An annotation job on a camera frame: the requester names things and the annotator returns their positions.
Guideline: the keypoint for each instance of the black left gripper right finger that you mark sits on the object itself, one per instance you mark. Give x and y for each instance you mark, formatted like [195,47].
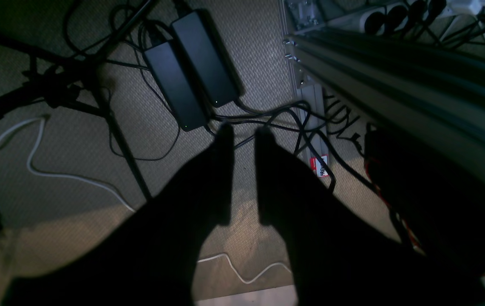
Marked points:
[336,258]

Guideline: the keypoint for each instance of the black tripod stand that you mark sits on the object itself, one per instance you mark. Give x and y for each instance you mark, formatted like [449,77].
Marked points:
[52,75]

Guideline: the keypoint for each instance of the grey power strip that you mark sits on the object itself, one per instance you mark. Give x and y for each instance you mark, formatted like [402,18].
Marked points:
[403,15]

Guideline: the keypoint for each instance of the red white label tag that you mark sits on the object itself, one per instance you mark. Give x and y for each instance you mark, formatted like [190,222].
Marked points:
[318,169]

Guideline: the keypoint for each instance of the black power adapter brick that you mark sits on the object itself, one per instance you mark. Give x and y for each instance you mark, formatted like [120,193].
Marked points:
[180,90]

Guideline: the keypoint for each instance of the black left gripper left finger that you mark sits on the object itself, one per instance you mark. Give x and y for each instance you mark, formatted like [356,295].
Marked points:
[155,251]

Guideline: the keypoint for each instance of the aluminium table frame profile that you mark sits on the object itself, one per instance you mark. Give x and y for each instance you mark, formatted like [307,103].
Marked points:
[432,96]

